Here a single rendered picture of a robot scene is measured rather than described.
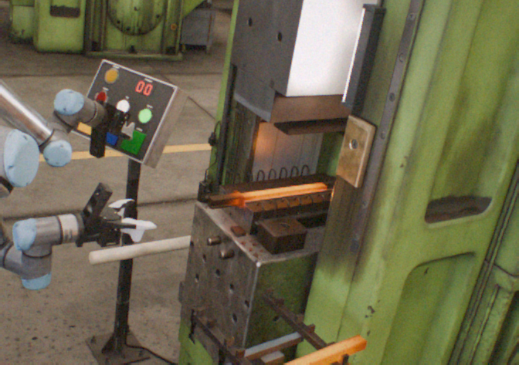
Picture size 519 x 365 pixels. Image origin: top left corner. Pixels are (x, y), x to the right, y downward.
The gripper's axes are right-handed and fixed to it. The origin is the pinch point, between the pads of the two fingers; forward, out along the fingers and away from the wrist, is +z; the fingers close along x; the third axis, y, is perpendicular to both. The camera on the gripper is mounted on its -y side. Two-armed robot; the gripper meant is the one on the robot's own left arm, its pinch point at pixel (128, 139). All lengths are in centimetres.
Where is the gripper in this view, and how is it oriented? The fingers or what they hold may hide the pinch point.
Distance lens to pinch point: 231.2
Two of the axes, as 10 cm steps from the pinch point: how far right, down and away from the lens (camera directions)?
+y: 4.0, -9.1, 0.4
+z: 3.8, 2.1, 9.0
